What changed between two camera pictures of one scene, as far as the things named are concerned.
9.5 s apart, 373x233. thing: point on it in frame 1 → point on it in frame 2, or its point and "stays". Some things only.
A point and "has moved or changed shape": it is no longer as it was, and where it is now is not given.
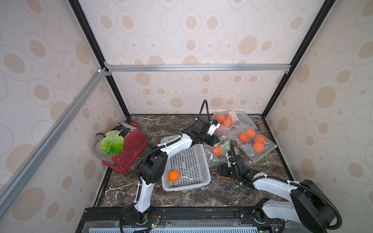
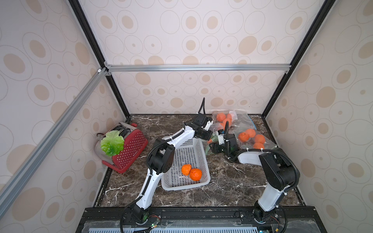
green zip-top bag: x=216 y=154 has moved or changed shape
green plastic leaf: x=112 y=143 stays
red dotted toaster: x=135 y=141 stays
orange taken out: x=174 y=175 → x=186 y=169
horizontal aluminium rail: x=241 y=68 stays
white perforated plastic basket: x=188 y=168 stays
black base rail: x=236 y=219 stays
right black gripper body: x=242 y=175 → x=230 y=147
